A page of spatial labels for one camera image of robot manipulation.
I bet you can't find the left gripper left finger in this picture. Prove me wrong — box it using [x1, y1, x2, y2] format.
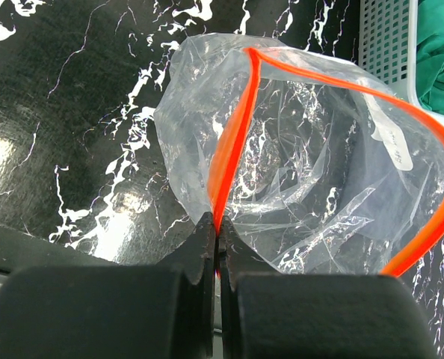
[147, 212, 216, 358]

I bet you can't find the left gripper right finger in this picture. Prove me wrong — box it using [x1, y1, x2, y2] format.
[218, 216, 278, 358]

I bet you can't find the clear zip top bag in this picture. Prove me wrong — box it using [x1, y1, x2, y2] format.
[154, 34, 444, 276]

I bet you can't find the black marble pattern mat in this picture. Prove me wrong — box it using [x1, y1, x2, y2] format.
[0, 1, 444, 358]

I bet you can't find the green cloth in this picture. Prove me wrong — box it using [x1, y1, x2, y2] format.
[416, 1, 444, 115]

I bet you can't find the white rectangular plastic basket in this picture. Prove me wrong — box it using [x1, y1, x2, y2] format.
[359, 1, 444, 125]

